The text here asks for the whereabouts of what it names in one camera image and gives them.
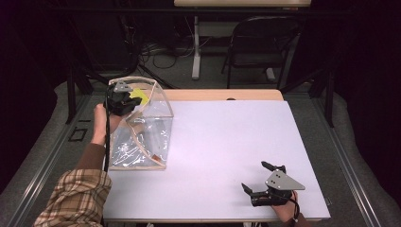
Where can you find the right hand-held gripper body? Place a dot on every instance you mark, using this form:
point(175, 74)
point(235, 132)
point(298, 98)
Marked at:
point(279, 186)

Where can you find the aluminium floor rail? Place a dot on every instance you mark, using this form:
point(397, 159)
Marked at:
point(41, 170)
point(350, 164)

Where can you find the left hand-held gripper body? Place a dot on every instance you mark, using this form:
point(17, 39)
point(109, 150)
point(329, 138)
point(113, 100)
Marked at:
point(118, 101)

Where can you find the yellow shuttlecock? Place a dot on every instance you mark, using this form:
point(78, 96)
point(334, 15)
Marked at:
point(141, 94)

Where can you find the person's left hand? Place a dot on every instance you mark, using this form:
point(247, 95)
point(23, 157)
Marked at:
point(101, 126)

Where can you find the black folding chair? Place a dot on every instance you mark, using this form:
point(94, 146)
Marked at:
point(261, 41)

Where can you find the black metal stand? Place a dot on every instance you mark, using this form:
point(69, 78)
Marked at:
point(72, 94)
point(329, 97)

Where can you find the white table cover sheet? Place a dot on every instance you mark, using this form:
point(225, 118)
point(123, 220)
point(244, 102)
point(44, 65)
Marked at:
point(227, 142)

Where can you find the person's right hand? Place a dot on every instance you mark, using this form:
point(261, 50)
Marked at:
point(283, 211)

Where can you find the white-legged background desk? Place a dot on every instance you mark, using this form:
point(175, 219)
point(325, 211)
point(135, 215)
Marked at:
point(196, 47)

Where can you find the transparent bag with beige trim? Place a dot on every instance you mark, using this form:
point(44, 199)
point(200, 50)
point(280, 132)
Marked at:
point(148, 138)

